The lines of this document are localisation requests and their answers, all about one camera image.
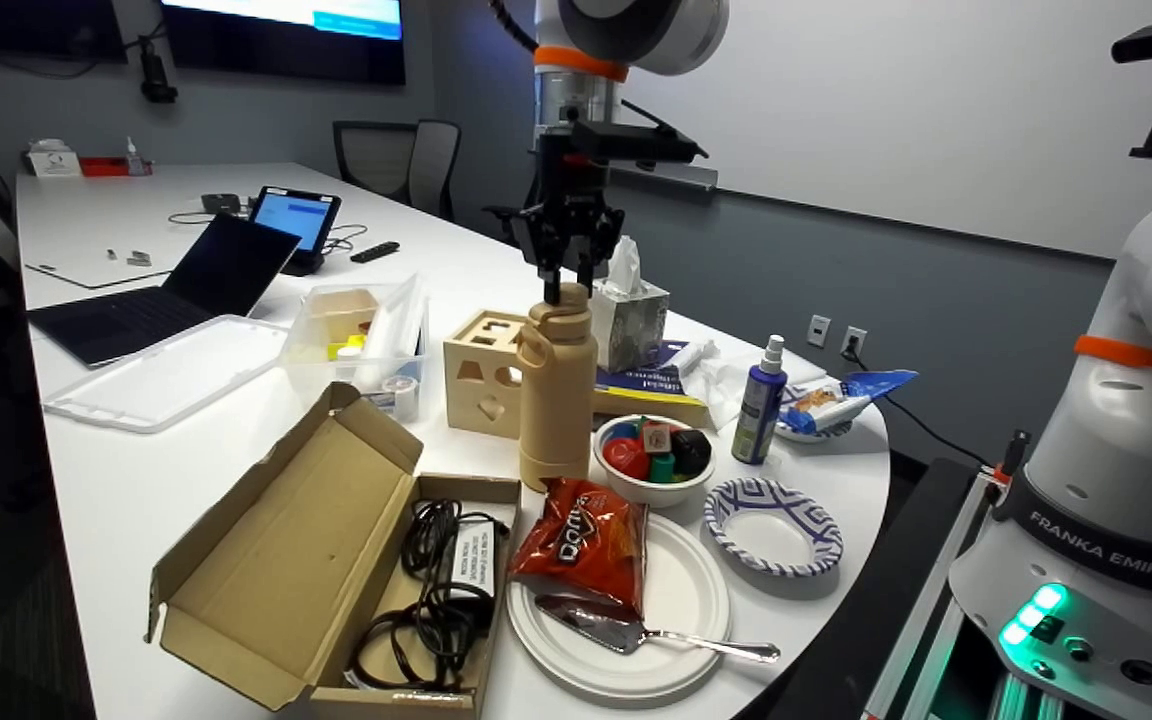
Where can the black tablet on stand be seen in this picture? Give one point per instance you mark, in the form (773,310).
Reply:
(305,219)

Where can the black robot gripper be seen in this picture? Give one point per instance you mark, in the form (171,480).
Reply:
(564,212)

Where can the open cardboard box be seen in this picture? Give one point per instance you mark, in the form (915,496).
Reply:
(278,582)

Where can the wall monitor screen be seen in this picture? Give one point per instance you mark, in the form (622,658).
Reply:
(350,41)

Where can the blue snack bag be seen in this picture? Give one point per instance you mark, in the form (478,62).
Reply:
(829,407)

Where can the grey office chair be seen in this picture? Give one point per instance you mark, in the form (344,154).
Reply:
(372,154)
(430,165)

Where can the black remote control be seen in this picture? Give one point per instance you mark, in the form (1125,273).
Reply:
(372,253)

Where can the red box on table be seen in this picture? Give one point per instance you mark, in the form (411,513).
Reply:
(100,165)

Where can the wooden shape sorter box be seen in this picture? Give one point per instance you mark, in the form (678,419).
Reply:
(483,379)

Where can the plain white paper plate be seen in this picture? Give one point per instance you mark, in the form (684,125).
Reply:
(680,594)

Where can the metal spoon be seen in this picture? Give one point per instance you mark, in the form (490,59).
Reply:
(618,635)

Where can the white bowl of blocks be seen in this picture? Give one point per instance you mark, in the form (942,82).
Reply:
(652,463)

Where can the black laptop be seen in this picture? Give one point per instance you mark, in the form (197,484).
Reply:
(220,273)

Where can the clear plastic container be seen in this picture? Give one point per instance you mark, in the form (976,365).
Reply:
(365,337)

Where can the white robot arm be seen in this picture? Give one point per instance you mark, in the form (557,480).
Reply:
(583,53)

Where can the red chip bag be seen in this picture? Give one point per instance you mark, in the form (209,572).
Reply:
(584,544)

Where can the blue spray bottle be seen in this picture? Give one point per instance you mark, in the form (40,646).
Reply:
(760,403)

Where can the blue book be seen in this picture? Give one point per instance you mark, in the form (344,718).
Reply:
(659,373)

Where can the blue patterned paper plate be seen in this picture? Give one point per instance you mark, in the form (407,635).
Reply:
(773,531)

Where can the grey tissue box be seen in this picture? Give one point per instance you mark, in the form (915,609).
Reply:
(624,310)

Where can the tan water bottle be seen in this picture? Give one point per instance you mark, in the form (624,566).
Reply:
(557,360)

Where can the yellow marker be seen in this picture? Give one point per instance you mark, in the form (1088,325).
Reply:
(646,403)

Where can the white crumpled cloth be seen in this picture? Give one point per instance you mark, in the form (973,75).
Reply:
(713,373)

